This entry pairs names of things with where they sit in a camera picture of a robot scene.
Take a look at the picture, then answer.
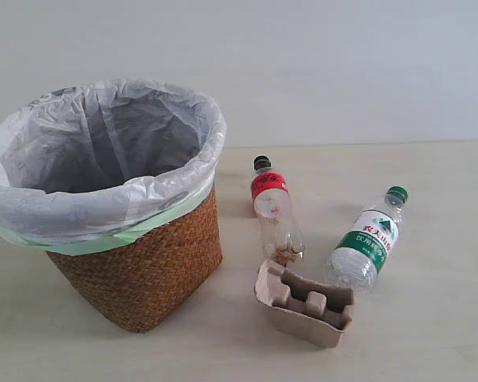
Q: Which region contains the red label plastic bottle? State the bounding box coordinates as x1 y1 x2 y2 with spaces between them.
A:
250 155 305 267

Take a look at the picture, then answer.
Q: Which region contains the green label water bottle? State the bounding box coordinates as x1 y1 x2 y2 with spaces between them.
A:
323 185 409 290

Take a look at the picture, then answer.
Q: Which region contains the woven wicker waste basket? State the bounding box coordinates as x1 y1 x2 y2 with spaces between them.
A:
47 192 222 333

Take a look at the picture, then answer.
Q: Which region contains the white plastic bin liner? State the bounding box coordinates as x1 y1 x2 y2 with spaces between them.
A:
0 79 227 255

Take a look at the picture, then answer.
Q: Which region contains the brown pulp cardboard tray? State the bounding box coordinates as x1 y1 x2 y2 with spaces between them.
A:
254 259 355 349

